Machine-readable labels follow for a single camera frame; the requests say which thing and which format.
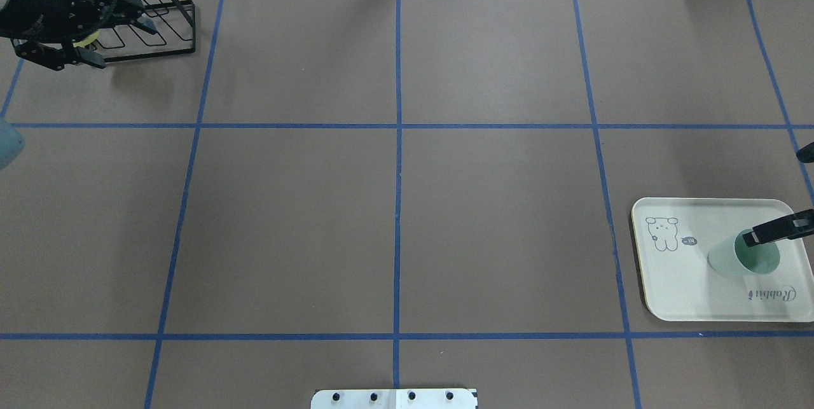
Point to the cream rabbit tray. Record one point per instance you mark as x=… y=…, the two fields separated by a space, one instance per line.
x=686 y=251

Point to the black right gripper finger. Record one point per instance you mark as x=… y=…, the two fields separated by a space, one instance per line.
x=790 y=227

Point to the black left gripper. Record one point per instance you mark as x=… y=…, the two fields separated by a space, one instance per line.
x=43 y=11

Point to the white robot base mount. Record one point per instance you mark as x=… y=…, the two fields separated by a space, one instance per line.
x=396 y=398

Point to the mint green cup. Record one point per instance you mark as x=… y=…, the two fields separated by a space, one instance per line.
x=740 y=255

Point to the black wire cup rack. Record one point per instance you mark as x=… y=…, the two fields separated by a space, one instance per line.
x=175 y=21

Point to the yellow cup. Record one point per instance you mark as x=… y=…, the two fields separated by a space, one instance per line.
x=86 y=42

